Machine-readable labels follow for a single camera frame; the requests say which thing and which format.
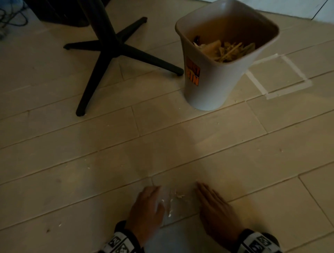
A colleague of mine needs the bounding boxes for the orange sticker label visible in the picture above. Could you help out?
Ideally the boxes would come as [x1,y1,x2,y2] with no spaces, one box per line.
[185,58,201,87]

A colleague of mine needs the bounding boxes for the black table pedestal base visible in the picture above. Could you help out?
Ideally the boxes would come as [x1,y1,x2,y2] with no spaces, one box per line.
[63,0,184,117]

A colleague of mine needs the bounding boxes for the white plastic waste bin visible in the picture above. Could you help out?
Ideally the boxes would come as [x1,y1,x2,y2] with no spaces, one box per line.
[175,0,280,111]

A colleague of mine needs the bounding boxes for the pile of paper scraps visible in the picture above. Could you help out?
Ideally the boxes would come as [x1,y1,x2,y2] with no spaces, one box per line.
[193,36,256,63]

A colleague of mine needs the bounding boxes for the black cables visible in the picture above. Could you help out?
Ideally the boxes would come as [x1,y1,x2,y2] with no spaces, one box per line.
[0,0,29,39]

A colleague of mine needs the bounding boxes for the small white paper crumbs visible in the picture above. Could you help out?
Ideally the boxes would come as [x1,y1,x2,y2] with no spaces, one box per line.
[161,190,186,218]

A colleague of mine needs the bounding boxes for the black patterned right wristband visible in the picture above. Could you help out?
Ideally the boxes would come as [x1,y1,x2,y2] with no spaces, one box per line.
[233,229,283,253]

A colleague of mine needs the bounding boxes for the person's right hand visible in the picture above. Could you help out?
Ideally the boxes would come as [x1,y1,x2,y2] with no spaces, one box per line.
[195,182,244,246]

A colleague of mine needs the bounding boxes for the black patterned wristband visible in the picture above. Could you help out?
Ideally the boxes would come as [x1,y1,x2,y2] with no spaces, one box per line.
[233,229,283,253]
[99,221,144,253]

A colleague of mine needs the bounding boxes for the black patterned left wristband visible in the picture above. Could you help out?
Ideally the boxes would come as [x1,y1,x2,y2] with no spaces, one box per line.
[99,221,144,253]

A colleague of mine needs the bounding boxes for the person's left hand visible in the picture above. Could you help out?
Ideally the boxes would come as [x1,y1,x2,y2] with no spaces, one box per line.
[125,186,166,248]

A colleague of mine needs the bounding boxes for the white floor tape square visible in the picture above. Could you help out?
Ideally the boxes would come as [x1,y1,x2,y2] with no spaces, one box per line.
[245,53,313,100]

